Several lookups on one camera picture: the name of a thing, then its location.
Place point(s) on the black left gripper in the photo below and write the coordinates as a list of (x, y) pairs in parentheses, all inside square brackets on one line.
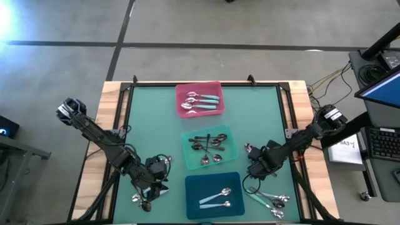
[(153, 184)]

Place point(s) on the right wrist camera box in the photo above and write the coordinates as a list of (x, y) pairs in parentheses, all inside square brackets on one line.
[(257, 172)]

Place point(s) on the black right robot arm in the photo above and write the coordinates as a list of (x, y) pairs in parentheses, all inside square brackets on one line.
[(300, 140)]

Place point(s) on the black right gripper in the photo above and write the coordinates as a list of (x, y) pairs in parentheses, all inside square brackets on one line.
[(262, 156)]

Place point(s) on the black power brick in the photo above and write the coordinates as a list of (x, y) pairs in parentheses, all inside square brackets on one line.
[(390, 59)]

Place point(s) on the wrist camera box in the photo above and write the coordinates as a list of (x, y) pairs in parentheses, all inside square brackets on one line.
[(257, 172), (157, 168)]

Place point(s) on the black device blue light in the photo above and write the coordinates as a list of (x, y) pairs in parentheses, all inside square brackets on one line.
[(9, 125)]

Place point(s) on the white paper sheet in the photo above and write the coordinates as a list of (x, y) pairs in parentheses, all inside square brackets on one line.
[(345, 151)]

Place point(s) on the blue plastic bin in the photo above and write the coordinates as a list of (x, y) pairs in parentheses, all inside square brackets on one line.
[(215, 182)]

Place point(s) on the green table mat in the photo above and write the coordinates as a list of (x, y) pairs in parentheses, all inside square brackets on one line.
[(168, 131)]

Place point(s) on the black monitor pole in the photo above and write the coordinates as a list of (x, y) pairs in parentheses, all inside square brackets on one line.
[(382, 40)]

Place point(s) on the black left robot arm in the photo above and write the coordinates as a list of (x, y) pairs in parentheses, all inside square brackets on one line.
[(103, 140)]

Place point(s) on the black computer keyboard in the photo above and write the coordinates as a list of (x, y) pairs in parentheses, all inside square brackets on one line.
[(386, 143)]

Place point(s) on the computer monitor blue screen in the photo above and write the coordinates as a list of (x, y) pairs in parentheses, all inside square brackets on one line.
[(384, 90)]

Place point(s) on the desk caster wheel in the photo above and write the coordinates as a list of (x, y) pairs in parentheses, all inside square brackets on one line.
[(365, 197)]

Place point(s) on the mint green plastic bin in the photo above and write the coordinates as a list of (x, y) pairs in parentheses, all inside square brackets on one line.
[(192, 157)]

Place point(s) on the gray computer desk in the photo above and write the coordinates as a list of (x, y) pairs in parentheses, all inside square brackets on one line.
[(384, 181)]

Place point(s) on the black metal table frame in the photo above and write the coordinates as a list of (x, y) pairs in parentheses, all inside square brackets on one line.
[(156, 84)]

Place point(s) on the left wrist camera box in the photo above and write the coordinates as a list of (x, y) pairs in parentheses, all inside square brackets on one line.
[(157, 168)]

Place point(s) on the pink plastic bin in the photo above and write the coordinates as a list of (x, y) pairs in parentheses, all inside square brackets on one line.
[(200, 88)]

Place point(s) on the gray metal bench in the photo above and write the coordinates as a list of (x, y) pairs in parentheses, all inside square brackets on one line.
[(18, 148)]

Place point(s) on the black table clamp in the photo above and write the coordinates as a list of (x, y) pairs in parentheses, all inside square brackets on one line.
[(135, 79), (251, 79)]

